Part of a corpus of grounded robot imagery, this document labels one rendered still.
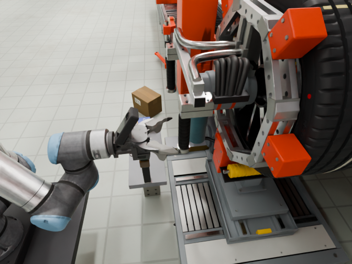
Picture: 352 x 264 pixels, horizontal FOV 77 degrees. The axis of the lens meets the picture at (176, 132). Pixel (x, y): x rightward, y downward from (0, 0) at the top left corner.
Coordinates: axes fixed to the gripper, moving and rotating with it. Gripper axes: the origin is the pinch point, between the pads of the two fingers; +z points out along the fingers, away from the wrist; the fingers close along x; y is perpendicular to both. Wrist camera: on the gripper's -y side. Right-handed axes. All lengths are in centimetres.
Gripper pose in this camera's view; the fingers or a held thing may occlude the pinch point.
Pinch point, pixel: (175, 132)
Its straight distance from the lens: 67.3
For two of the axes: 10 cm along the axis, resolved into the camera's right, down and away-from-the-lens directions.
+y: 0.0, 7.1, 7.0
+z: 9.9, -0.9, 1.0
